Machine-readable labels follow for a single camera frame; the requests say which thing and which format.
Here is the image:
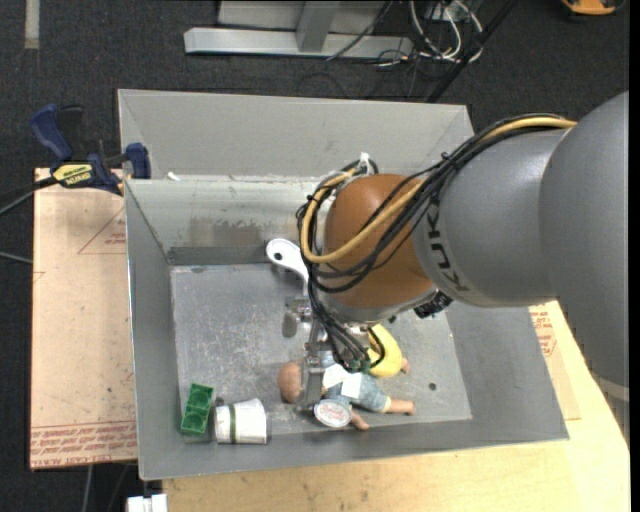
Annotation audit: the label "round white lid red print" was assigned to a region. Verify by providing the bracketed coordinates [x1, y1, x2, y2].
[313, 399, 353, 429]

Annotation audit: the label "baby doll yellow shirt jeans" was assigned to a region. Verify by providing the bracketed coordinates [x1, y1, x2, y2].
[277, 323, 417, 431]

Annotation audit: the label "white cup with green stripes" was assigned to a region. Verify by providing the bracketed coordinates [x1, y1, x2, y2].
[213, 397, 270, 445]

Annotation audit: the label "white plastic scoop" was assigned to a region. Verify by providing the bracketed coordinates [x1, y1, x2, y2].
[265, 238, 311, 287]

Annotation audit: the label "grey metal bin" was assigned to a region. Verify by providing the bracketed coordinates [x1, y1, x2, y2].
[117, 88, 570, 482]

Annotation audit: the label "green plastic block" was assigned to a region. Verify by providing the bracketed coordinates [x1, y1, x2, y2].
[179, 382, 215, 435]

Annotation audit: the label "brown cardboard board red print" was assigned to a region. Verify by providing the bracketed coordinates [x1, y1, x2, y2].
[29, 167, 582, 471]

